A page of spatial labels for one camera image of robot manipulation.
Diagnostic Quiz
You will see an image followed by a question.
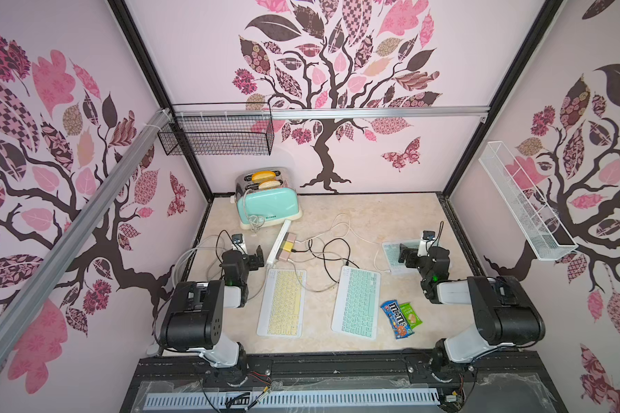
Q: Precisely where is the white power strip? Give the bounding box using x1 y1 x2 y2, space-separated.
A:
266 220 292 266

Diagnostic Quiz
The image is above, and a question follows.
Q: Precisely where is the white USB cable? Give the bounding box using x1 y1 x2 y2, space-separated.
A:
288 257 342 294

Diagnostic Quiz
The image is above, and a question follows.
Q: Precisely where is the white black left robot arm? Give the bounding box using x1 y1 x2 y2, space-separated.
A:
158 247 265 376

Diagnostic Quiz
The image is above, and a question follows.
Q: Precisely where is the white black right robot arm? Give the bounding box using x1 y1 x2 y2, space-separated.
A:
398 244 546 382

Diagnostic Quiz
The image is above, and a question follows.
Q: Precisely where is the green snack packet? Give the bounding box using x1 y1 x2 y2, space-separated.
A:
400 303 423 330

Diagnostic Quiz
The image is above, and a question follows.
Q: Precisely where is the blue candy bag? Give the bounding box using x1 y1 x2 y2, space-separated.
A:
381 300 413 339

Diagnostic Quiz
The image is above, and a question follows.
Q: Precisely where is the mint green toaster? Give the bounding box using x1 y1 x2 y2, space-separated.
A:
232 167 303 232

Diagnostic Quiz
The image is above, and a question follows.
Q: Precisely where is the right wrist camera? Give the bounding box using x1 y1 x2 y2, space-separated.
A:
418 231 441 256

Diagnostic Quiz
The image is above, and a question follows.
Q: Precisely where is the white power strip cord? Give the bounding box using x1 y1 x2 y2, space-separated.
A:
171 235 270 300

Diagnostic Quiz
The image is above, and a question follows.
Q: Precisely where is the green wireless keyboard right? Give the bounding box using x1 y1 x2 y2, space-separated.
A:
382 239 421 276

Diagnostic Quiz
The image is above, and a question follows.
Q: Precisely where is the green wireless keyboard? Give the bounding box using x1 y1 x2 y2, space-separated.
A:
331 266 381 340
382 239 421 276

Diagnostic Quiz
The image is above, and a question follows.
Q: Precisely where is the yellow wireless keyboard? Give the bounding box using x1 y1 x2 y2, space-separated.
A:
257 269 307 338

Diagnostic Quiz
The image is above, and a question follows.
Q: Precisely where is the green wireless keyboard centre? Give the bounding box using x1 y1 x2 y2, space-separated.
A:
331 266 381 340

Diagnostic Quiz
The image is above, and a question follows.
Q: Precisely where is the white wire shelf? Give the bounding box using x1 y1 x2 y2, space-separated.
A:
479 141 578 261

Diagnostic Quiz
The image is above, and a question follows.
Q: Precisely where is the black wire basket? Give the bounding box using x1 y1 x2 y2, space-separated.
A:
158 101 275 156

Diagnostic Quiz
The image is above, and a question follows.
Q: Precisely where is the white slotted cable duct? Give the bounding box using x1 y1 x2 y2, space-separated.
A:
140 388 440 412

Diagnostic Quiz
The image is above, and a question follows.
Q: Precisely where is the aluminium rail back wall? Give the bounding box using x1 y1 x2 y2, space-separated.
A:
176 106 490 120

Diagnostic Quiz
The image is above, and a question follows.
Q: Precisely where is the aluminium rail wall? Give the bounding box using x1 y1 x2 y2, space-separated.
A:
0 108 172 366
176 106 490 120

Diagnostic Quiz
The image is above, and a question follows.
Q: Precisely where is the aluminium rail left wall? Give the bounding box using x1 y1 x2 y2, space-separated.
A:
0 108 172 366

